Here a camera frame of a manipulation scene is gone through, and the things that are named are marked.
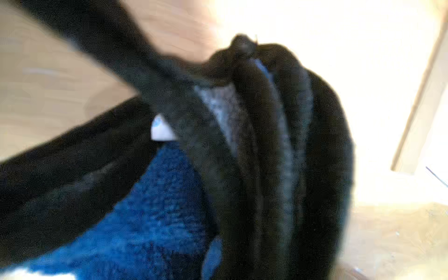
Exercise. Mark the blue microfiber cloth black trim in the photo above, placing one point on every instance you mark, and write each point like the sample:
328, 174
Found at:
238, 168

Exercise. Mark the white picture frame black border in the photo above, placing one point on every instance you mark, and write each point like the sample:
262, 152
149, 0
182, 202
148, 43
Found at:
424, 109

